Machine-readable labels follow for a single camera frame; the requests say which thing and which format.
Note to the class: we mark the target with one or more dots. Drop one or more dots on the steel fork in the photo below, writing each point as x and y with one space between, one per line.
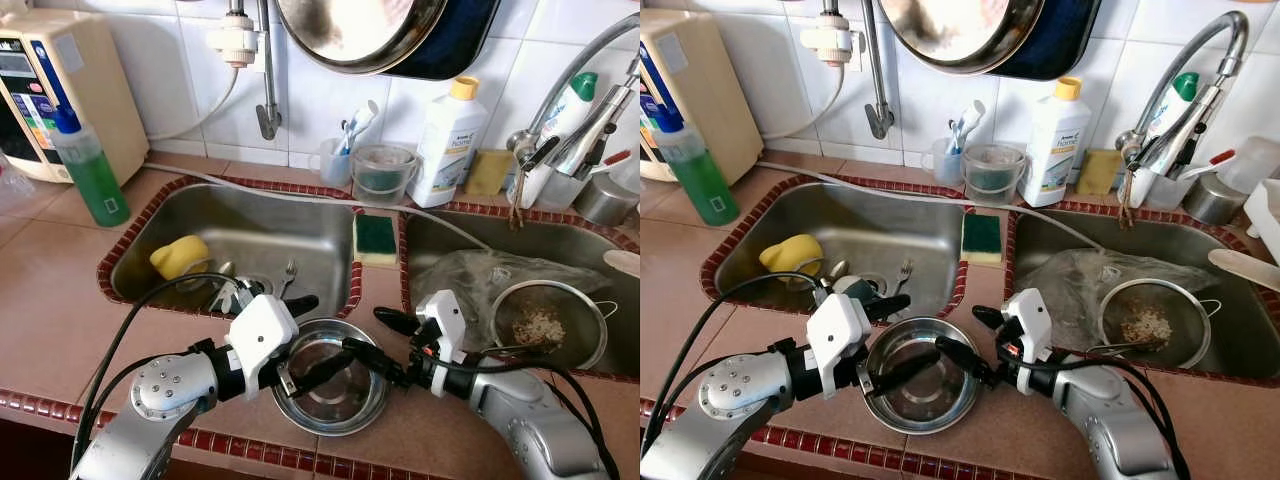
902 275
289 275

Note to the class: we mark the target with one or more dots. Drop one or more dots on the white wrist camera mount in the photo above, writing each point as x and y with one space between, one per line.
445 320
838 330
1030 320
260 330

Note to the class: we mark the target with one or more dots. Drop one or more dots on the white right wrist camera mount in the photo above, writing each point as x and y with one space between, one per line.
1030 320
445 320

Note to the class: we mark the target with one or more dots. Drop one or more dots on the small steel cup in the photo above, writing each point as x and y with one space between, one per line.
1212 202
605 200

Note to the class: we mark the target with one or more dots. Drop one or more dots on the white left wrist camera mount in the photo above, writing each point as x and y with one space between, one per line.
260 330
838 330

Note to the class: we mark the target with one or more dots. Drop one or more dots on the steel sink basin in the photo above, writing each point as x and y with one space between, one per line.
540 240
870 225
1150 240
260 225

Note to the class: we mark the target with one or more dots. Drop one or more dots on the white and blue toothbrush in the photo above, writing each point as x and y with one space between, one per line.
966 122
360 122

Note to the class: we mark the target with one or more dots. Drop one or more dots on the red-tipped white utensil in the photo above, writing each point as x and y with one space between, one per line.
615 158
1215 160

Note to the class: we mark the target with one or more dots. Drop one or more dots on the chrome sink faucet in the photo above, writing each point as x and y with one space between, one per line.
1195 115
595 125

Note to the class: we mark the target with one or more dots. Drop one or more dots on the green dish soap bottle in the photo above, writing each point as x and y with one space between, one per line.
700 180
95 180

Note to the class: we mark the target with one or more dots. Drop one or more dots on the green and yellow sponge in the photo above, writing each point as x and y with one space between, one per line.
981 235
376 235

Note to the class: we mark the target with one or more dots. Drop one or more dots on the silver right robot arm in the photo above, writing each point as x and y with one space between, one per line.
1105 420
530 420

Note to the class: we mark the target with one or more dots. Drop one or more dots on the beige water ionizer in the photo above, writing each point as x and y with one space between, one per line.
710 70
95 70

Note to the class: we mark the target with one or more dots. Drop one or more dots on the white green-capped bottle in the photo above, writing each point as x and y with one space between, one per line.
570 100
1175 100

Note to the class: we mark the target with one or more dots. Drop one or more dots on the clear plastic pail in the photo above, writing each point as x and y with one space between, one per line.
383 178
993 176

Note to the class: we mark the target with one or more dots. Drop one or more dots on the white dish rack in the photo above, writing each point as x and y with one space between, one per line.
1265 220

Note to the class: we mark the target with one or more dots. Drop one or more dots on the clear plastic bag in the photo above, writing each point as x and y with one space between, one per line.
1070 275
470 275

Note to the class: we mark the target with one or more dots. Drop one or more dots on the yellow plastic cup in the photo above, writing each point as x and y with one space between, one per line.
180 255
790 252

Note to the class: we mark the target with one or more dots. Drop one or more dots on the round steel bowl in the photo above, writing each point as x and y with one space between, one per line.
920 412
330 412

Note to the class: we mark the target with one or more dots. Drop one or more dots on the clear plastic container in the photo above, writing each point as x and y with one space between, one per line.
1250 165

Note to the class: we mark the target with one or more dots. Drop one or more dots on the hanging steel pan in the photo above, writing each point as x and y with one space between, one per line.
350 30
955 30

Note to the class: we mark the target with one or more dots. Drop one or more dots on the white yellow-capped detergent bottle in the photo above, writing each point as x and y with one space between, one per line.
1055 150
448 150

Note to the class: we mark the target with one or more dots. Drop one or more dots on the steel mesh strainer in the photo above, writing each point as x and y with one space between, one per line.
1150 322
550 322

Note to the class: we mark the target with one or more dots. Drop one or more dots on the wooden spatula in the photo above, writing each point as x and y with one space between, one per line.
1245 270
622 263

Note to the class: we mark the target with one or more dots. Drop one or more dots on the dark teal mug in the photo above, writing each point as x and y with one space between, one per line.
845 288
235 295

